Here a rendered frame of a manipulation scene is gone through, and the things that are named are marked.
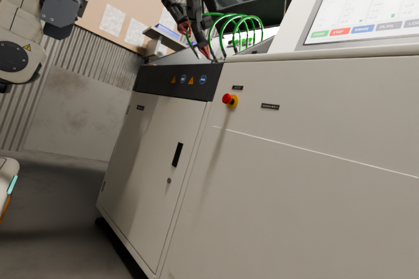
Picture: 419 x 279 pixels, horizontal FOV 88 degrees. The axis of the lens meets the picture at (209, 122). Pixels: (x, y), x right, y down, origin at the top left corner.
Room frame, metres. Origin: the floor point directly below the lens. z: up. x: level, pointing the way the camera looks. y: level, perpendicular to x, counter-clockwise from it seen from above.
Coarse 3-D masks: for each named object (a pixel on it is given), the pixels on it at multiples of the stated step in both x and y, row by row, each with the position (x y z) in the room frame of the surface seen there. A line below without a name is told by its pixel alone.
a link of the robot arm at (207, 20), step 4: (196, 12) 1.08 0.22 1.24; (200, 12) 1.09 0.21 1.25; (196, 16) 1.09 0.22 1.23; (200, 16) 1.10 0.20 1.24; (204, 16) 1.16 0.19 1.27; (208, 16) 1.16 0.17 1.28; (188, 20) 1.16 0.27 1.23; (192, 20) 1.13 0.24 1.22; (196, 20) 1.10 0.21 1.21; (200, 20) 1.11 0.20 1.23; (204, 20) 1.15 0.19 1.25; (208, 20) 1.17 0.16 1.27; (212, 20) 1.18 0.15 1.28; (204, 24) 1.16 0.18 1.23; (208, 24) 1.17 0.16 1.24; (204, 28) 1.18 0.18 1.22; (208, 28) 1.19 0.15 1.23
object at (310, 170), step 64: (256, 64) 0.72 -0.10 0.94; (320, 64) 0.58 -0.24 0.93; (384, 64) 0.48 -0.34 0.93; (256, 128) 0.67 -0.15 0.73; (320, 128) 0.55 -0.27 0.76; (384, 128) 0.46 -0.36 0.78; (192, 192) 0.81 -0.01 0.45; (256, 192) 0.63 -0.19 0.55; (320, 192) 0.52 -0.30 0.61; (384, 192) 0.44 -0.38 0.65; (192, 256) 0.74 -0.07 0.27; (256, 256) 0.60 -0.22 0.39; (320, 256) 0.50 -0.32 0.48; (384, 256) 0.42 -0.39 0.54
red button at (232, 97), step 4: (224, 96) 0.74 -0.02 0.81; (228, 96) 0.73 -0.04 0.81; (232, 96) 0.76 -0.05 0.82; (236, 96) 0.75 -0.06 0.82; (224, 100) 0.73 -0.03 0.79; (228, 100) 0.73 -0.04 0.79; (232, 100) 0.74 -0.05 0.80; (236, 100) 0.75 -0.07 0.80; (228, 104) 0.77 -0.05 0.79; (232, 104) 0.76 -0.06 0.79; (236, 104) 0.74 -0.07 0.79
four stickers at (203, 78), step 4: (176, 76) 1.03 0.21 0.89; (184, 76) 0.99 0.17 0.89; (192, 76) 0.95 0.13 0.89; (204, 76) 0.89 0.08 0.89; (172, 80) 1.05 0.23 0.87; (180, 80) 1.00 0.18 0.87; (184, 80) 0.98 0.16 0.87; (192, 80) 0.94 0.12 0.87; (200, 80) 0.91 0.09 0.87; (204, 80) 0.89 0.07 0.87; (188, 84) 0.96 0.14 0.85; (192, 84) 0.94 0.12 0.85; (204, 84) 0.88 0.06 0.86
